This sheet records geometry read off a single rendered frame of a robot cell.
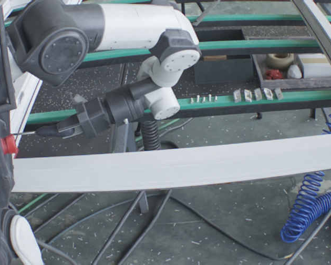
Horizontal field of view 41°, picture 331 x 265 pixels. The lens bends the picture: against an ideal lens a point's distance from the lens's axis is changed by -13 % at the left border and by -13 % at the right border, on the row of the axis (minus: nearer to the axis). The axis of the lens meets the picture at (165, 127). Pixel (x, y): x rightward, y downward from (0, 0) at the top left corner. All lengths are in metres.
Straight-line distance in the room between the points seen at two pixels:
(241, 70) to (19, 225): 1.24
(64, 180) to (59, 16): 0.44
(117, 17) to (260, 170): 0.46
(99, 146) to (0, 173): 0.98
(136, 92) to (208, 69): 0.79
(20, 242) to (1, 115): 0.27
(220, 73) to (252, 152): 0.91
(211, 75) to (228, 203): 0.63
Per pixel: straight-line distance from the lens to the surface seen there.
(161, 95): 1.18
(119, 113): 1.17
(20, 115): 1.42
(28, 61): 0.76
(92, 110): 1.17
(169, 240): 2.12
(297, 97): 1.36
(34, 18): 0.81
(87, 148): 1.70
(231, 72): 1.92
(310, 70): 1.95
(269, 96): 1.33
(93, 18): 0.83
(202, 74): 1.92
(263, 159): 1.05
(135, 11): 0.88
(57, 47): 0.76
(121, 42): 0.87
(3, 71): 0.75
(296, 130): 2.68
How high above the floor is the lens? 1.60
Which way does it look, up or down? 36 degrees down
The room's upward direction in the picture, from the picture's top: 8 degrees counter-clockwise
